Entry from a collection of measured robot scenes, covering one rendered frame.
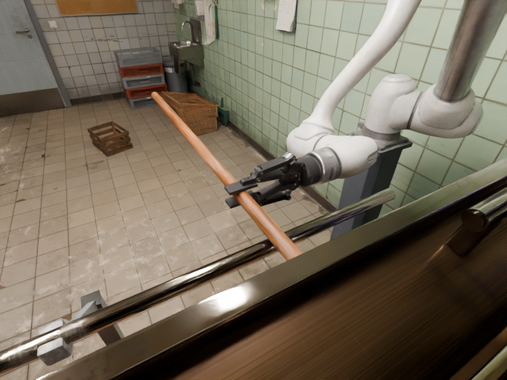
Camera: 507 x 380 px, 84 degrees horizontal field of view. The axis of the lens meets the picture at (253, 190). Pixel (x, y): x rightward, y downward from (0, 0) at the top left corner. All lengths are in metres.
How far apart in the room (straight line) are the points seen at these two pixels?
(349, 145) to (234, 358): 0.65
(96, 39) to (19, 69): 1.09
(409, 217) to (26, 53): 5.16
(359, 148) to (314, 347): 0.63
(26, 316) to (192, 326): 2.09
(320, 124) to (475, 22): 0.46
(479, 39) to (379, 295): 0.91
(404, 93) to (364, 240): 1.10
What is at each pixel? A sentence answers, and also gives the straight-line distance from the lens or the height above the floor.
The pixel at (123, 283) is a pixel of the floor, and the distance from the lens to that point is 2.10.
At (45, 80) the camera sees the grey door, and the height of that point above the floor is 0.42.
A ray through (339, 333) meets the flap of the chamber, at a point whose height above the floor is 1.40.
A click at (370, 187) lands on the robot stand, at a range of 1.43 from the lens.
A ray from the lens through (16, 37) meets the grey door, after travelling 5.21.
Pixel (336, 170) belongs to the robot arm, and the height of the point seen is 1.20.
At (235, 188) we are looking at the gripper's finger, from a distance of 0.62.
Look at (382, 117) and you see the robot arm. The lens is 1.31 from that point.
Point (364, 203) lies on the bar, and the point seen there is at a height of 1.17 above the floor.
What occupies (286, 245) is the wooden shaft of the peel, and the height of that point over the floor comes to 1.21.
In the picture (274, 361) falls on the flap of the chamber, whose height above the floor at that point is 1.41.
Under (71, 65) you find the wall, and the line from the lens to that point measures 5.25.
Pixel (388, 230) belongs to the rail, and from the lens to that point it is 0.24.
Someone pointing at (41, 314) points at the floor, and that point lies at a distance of 2.20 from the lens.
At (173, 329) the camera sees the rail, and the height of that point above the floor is 1.43.
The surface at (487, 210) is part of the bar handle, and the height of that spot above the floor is 1.46.
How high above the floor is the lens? 1.58
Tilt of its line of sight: 37 degrees down
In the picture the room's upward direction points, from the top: straight up
